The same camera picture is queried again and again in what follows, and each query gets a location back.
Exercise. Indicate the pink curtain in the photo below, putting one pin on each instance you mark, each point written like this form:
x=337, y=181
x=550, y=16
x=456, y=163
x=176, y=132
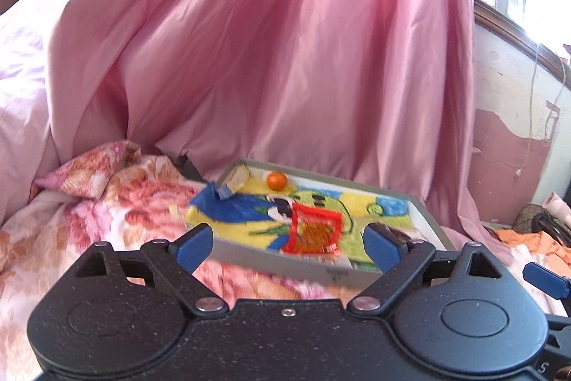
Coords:
x=376, y=91

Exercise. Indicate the red tofu snack packet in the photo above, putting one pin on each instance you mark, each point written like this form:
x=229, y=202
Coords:
x=314, y=231

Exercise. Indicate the pink duvet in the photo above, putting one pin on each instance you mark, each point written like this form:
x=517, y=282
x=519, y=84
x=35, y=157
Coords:
x=27, y=149

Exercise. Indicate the window frame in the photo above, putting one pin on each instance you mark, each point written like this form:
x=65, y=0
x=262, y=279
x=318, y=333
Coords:
x=506, y=29

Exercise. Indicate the orange cloth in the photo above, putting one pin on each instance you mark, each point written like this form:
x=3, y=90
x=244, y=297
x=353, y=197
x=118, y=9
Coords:
x=541, y=243

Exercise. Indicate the orange mandarin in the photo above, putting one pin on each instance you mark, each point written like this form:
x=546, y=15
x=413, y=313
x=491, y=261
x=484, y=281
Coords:
x=276, y=180

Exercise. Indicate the floral bed sheet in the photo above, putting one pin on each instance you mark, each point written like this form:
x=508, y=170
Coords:
x=112, y=193

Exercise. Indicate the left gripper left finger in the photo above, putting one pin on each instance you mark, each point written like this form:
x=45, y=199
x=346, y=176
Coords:
x=172, y=265

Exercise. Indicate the pink hair dryer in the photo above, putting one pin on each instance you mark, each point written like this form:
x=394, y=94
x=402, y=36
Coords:
x=556, y=206

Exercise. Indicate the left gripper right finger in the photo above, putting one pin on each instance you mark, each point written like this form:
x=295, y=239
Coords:
x=402, y=265

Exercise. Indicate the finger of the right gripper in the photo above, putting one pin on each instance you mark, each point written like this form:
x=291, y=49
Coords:
x=558, y=287

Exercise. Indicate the grey cardboard box tray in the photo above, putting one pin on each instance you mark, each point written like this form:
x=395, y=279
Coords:
x=306, y=268

